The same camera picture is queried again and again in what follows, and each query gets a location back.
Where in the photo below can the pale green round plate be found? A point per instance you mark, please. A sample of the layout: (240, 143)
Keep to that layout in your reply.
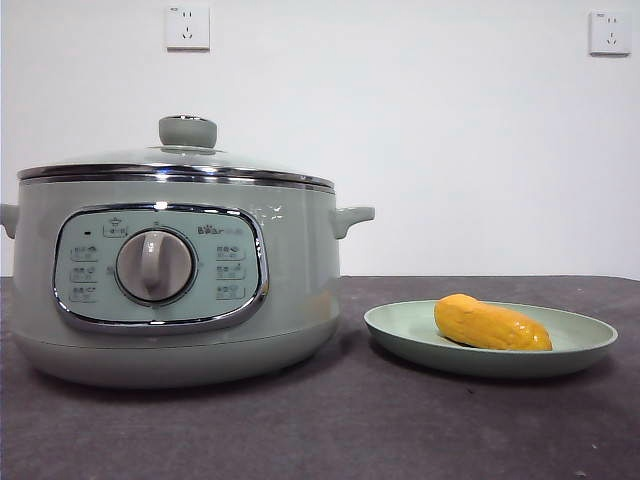
(400, 325)

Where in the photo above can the yellow corn cob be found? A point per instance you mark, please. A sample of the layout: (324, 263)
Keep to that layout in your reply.
(490, 325)

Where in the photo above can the white wall power outlet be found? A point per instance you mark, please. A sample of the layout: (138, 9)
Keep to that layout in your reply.
(609, 34)
(188, 27)

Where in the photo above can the glass lid with green knob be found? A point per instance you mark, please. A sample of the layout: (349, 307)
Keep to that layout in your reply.
(187, 131)

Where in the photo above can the pale green electric steamer pot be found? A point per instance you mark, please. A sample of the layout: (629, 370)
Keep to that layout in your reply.
(300, 280)

